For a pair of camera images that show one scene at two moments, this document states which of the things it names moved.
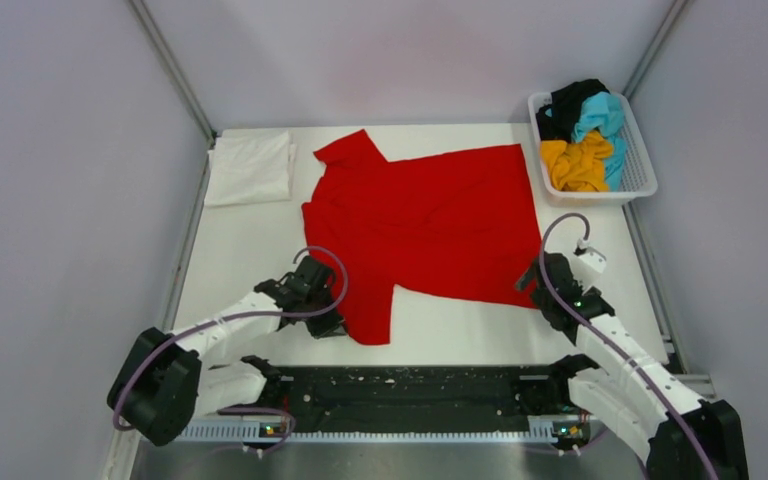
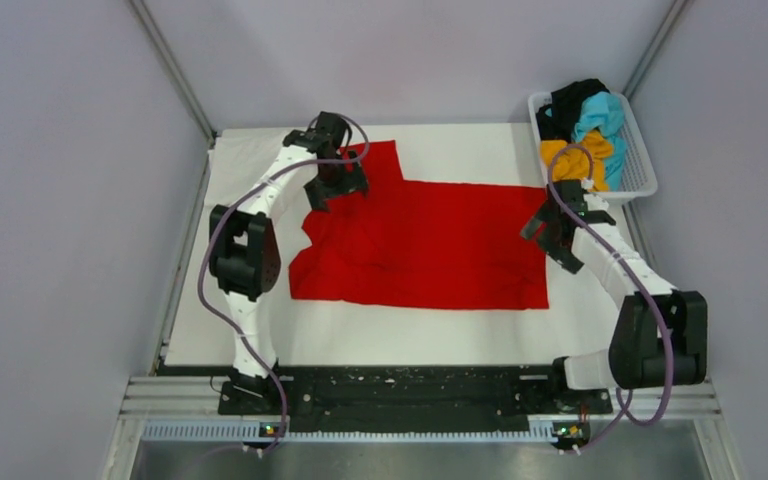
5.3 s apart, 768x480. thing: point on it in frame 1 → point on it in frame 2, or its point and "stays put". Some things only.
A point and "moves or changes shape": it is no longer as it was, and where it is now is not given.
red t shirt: [458, 224] moves or changes shape
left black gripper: [331, 325] → [351, 179]
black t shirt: [557, 120] stays put
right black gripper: [526, 280] → [569, 262]
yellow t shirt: [577, 166] stays put
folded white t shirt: [250, 165] stays put
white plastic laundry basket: [637, 175] stays put
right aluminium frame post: [674, 11] stays put
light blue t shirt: [603, 112] stays put
